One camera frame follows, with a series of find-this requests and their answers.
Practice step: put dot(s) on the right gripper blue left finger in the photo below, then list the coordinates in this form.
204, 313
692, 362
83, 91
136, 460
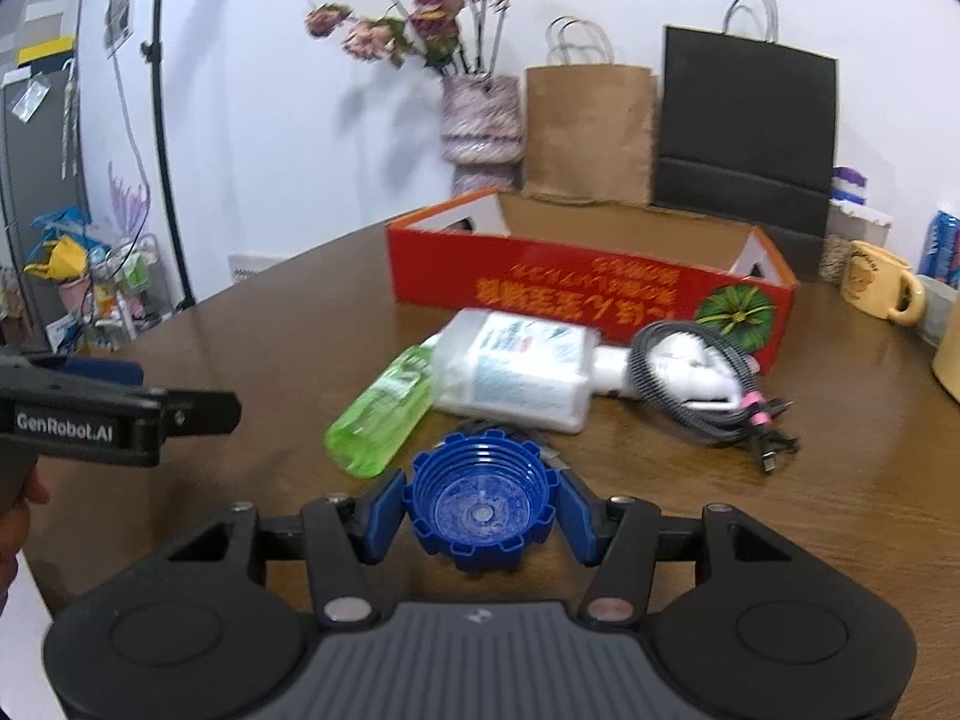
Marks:
381, 511

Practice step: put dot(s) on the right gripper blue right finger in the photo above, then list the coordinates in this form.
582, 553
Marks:
581, 515

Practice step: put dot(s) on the blue plastic jar lid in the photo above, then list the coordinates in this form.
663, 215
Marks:
481, 500

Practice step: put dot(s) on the green spray bottle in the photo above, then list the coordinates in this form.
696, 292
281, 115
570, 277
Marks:
366, 437

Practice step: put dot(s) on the person's left hand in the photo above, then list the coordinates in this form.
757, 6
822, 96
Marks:
14, 529

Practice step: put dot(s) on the red orange cardboard box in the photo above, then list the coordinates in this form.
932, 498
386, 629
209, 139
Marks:
615, 268

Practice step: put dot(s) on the yellow bear mug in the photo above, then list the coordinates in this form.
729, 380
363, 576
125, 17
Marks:
882, 285

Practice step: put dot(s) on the pink marbled ceramic vase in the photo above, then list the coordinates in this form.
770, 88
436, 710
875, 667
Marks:
482, 131

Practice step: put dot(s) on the brown paper bag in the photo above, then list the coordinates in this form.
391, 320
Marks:
591, 121

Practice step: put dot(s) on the white storage container purple lid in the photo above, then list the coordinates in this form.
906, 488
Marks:
850, 219

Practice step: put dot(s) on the black paper bag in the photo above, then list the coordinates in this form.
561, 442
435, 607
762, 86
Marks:
747, 130

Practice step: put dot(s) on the dried pink rose bouquet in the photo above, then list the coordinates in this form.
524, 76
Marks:
450, 37

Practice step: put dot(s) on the cluttered wire rack shelf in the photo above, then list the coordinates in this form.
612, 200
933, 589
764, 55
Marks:
110, 280

